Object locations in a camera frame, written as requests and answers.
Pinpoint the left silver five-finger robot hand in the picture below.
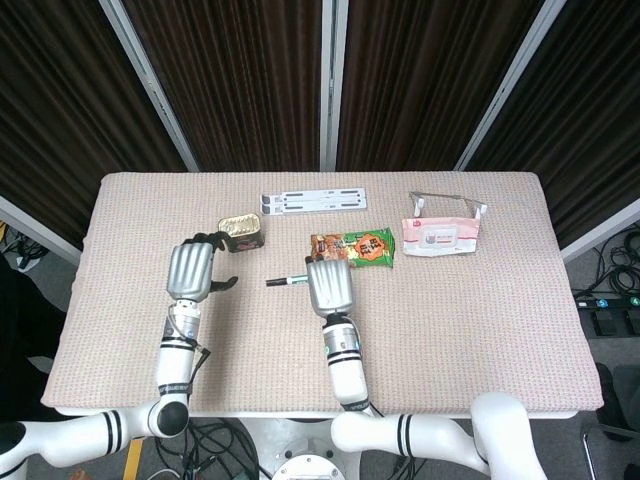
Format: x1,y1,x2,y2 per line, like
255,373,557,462
164,230,241,305

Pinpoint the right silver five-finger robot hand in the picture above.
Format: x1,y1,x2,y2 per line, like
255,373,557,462
303,254,358,318

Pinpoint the green orange snack bag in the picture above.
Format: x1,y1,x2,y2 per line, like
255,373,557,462
309,226,397,272

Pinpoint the white folded laptop stand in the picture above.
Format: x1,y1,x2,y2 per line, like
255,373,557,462
258,187,368,217

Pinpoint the pink wet wipes pack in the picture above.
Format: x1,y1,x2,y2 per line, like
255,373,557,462
401,215,483,258

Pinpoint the pink woven tablecloth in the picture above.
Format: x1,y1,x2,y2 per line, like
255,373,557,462
39,171,604,413

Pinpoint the metal stand with white tips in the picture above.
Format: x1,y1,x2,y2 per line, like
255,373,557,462
407,190,489,220

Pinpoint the white robot torso base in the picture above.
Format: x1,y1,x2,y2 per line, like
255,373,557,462
238,417,374,480

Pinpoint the black power strip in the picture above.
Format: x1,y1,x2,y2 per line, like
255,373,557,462
572,293,640,312

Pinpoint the black foot pedal box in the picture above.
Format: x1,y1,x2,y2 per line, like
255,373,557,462
589,309,640,337

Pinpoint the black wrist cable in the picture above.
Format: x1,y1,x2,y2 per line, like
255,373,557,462
185,343,213,384

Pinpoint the grey partition frame post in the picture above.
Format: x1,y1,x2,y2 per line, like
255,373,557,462
0,194,84,262
97,0,202,173
453,0,570,172
559,198,640,265
319,0,350,172

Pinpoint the black floor cable bundle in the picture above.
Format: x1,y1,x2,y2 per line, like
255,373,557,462
592,232,640,297
0,218,49,272
119,418,264,480

